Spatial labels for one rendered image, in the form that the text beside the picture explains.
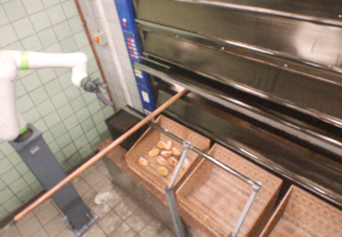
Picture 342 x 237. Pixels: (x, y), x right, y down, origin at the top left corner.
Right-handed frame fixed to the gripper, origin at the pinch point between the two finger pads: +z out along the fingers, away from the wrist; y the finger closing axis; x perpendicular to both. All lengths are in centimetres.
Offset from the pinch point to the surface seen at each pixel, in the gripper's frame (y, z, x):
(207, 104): 31, 29, -55
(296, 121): 8, 94, -49
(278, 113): 8, 84, -49
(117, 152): 91, -45, -9
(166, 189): 54, 42, 4
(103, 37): 2, -83, -52
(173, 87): 31, -7, -57
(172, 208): 73, 44, 5
